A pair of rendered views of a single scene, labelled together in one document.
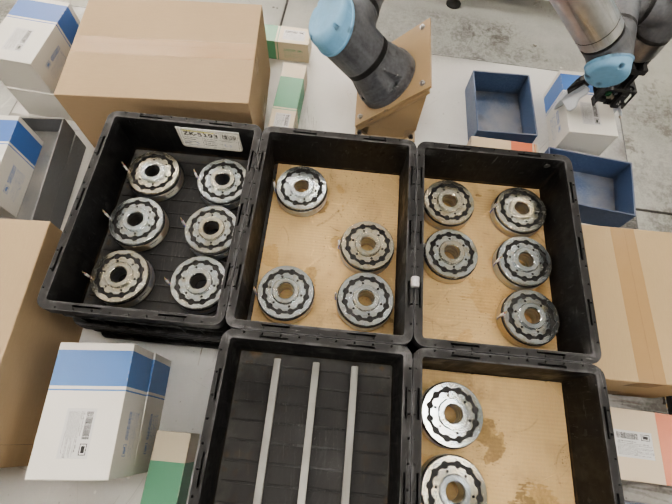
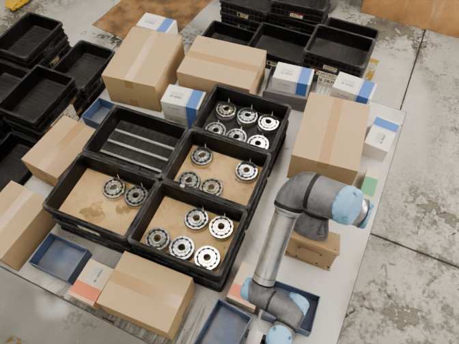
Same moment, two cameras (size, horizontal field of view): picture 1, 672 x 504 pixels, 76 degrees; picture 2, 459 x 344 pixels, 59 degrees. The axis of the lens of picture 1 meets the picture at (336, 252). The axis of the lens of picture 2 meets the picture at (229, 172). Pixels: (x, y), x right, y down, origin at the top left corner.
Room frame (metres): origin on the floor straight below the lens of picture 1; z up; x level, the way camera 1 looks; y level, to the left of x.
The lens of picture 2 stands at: (0.77, -0.86, 2.41)
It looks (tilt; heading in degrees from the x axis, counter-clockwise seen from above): 58 degrees down; 113
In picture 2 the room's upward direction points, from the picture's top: 1 degrees counter-clockwise
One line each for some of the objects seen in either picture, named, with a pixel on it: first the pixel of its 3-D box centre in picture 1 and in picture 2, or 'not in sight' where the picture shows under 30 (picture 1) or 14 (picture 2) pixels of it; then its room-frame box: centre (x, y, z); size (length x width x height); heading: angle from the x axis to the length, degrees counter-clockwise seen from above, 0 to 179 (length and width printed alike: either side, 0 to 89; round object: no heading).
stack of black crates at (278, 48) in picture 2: not in sight; (278, 60); (0.23, 1.39, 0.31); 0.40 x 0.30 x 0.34; 177
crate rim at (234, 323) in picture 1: (330, 226); (217, 167); (0.35, 0.01, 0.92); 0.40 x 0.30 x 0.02; 0
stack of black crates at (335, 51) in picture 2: not in sight; (332, 70); (0.63, 1.38, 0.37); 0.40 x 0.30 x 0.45; 177
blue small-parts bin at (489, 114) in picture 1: (499, 111); (290, 307); (0.82, -0.39, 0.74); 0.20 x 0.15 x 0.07; 1
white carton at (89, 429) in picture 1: (96, 409); (184, 102); (0.01, 0.37, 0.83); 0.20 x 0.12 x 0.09; 5
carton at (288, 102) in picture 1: (287, 107); not in sight; (0.78, 0.16, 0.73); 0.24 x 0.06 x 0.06; 177
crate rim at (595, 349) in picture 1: (497, 243); (188, 226); (0.35, -0.29, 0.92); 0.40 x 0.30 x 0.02; 0
